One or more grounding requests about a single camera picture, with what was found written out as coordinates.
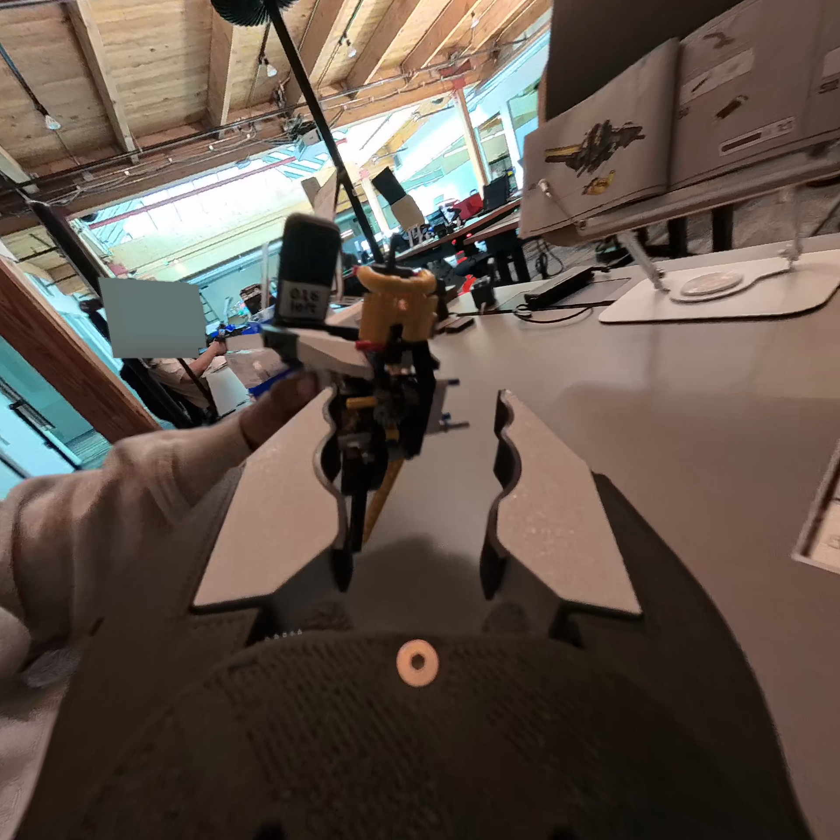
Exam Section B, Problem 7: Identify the silver book stand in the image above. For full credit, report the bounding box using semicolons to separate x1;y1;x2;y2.
518;0;840;326

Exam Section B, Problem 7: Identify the black cable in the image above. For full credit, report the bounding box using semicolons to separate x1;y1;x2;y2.
512;297;619;324

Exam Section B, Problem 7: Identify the black light stand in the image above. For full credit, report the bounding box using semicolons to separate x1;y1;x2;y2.
210;0;396;263

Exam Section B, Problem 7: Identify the person's left hand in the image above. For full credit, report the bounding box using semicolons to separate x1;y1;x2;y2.
238;371;330;454

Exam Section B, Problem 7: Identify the black power adapter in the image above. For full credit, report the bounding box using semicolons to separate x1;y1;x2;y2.
524;266;598;309

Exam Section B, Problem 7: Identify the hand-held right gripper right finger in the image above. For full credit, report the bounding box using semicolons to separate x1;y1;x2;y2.
479;388;643;621

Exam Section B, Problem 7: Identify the lego technic model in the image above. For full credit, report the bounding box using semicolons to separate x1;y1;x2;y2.
335;243;471;553

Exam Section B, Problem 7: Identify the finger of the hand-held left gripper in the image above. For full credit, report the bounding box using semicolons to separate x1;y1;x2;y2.
289;328;378;382

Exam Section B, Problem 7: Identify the lego instruction booklet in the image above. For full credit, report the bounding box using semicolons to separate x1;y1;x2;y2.
521;0;840;227

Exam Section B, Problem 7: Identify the person's left forearm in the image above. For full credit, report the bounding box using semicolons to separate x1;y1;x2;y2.
0;416;260;775

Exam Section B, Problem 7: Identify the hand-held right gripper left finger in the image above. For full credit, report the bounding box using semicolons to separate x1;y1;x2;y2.
192;386;355;614

